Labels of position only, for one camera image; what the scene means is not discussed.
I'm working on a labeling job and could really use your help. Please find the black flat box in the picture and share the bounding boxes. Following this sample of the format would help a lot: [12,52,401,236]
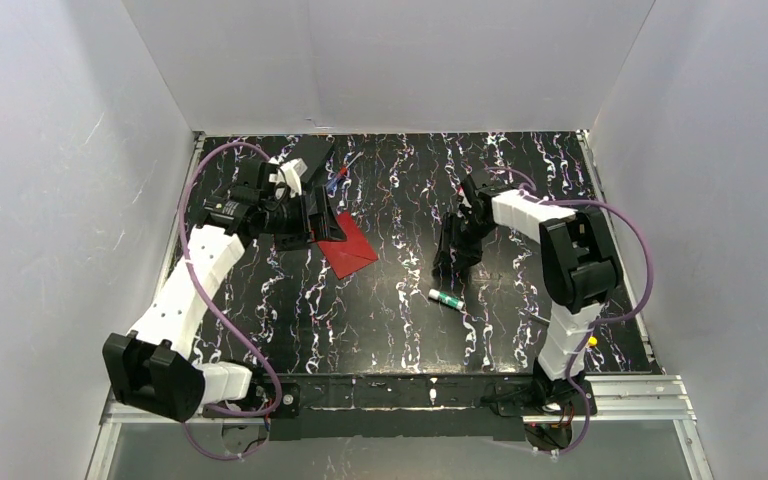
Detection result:
[286,135,335,189]

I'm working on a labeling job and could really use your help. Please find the aluminium front rail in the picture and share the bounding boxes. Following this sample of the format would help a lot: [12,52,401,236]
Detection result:
[100,374,697,425]

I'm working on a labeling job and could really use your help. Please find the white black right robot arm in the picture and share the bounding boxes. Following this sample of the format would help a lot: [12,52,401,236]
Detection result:
[433,176,623,403]

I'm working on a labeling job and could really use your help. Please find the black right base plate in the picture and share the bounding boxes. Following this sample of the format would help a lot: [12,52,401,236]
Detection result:
[481,377,598,417]

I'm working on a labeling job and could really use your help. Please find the red paper envelope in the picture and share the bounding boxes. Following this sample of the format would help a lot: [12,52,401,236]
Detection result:
[317,212,379,280]

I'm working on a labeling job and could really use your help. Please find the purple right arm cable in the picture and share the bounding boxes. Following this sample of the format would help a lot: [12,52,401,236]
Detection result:
[483,165,656,456]

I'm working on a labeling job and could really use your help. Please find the green white glue stick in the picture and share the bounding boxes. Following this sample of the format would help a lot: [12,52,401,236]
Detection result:
[427,289,465,311]

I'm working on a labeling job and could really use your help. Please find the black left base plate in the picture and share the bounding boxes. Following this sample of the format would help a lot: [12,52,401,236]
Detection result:
[202,381,301,419]

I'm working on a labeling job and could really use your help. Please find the blue red screwdriver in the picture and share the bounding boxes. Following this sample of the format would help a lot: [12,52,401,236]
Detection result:
[325,153,362,196]

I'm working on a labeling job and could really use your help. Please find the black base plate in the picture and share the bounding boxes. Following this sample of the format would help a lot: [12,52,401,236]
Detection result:
[481,377,598,417]
[202,381,301,419]

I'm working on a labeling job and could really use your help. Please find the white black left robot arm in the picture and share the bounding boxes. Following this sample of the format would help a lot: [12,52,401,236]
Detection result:
[102,158,346,422]

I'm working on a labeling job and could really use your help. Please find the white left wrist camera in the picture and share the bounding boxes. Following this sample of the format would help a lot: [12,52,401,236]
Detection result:
[279,158,307,196]

